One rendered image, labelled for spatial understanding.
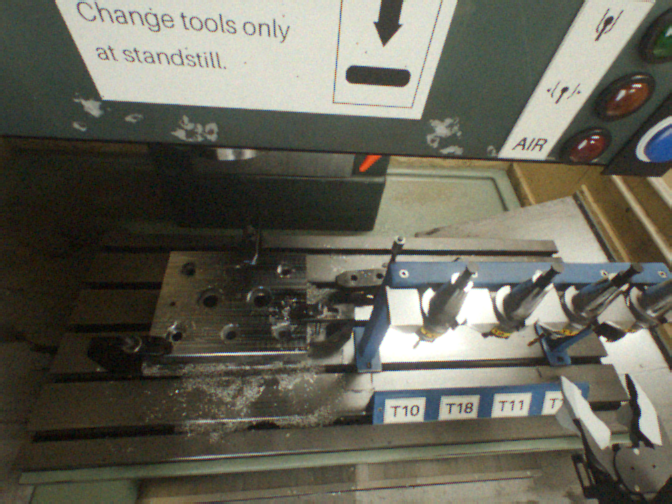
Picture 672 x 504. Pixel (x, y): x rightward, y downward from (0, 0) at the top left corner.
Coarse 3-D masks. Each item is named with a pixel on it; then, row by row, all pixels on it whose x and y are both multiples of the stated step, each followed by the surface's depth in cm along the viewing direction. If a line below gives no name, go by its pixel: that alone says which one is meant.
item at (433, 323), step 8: (424, 296) 52; (424, 304) 51; (464, 304) 52; (424, 312) 50; (464, 312) 51; (432, 320) 50; (440, 320) 50; (456, 320) 50; (432, 328) 51; (440, 328) 50
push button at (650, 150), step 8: (664, 128) 20; (656, 136) 21; (664, 136) 20; (648, 144) 21; (656, 144) 21; (664, 144) 21; (648, 152) 21; (656, 152) 21; (664, 152) 21; (656, 160) 22; (664, 160) 22
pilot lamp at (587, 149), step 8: (600, 136) 21; (576, 144) 21; (584, 144) 21; (592, 144) 21; (600, 144) 21; (576, 152) 21; (584, 152) 21; (592, 152) 21; (600, 152) 22; (576, 160) 22; (584, 160) 22
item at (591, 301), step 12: (612, 276) 49; (588, 288) 52; (600, 288) 50; (612, 288) 48; (624, 288) 48; (576, 300) 53; (588, 300) 51; (600, 300) 50; (612, 300) 50; (588, 312) 52; (600, 312) 52
